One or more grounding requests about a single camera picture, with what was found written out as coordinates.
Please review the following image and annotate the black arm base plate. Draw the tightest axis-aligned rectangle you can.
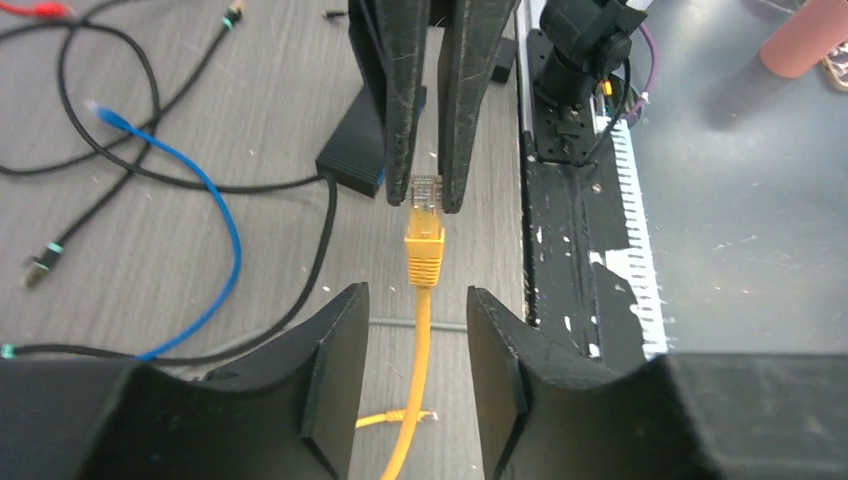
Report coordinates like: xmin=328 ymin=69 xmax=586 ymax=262
xmin=522 ymin=29 xmax=644 ymax=372

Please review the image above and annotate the yellow ethernet cable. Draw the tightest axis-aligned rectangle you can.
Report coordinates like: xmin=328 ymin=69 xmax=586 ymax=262
xmin=354 ymin=174 xmax=446 ymax=480

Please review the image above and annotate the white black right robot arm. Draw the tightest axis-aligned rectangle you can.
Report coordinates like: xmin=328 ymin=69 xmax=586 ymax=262
xmin=348 ymin=0 xmax=647 ymax=214

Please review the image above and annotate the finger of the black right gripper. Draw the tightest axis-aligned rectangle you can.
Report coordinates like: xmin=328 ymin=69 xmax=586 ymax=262
xmin=437 ymin=0 xmax=517 ymax=214
xmin=348 ymin=0 xmax=430 ymax=206

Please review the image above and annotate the grey ethernet cable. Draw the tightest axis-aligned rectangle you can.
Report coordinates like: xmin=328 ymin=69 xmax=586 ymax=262
xmin=178 ymin=316 xmax=469 ymax=372

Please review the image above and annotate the black blue network switch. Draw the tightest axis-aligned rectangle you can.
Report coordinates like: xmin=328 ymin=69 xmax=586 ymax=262
xmin=315 ymin=86 xmax=385 ymax=198

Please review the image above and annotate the long black ethernet cable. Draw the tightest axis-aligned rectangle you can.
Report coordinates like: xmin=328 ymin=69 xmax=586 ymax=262
xmin=0 ymin=19 xmax=339 ymax=368

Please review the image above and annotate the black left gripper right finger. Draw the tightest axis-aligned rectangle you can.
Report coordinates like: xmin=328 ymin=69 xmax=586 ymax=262
xmin=467 ymin=287 xmax=847 ymax=479

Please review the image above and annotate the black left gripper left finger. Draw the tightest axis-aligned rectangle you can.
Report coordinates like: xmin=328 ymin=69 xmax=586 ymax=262
xmin=1 ymin=283 xmax=369 ymax=479

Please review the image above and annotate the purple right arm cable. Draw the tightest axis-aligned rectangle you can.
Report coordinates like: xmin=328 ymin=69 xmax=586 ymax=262
xmin=622 ymin=23 xmax=660 ymax=124

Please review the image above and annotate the pink cylinder object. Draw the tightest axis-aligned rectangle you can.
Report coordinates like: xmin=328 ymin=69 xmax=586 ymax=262
xmin=758 ymin=0 xmax=847 ymax=79

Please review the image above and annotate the blue ethernet cable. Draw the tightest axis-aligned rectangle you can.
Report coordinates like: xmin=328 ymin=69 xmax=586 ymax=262
xmin=84 ymin=99 xmax=244 ymax=363

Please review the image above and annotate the short black ethernet cable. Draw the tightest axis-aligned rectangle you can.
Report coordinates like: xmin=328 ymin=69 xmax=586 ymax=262
xmin=0 ymin=0 xmax=246 ymax=289

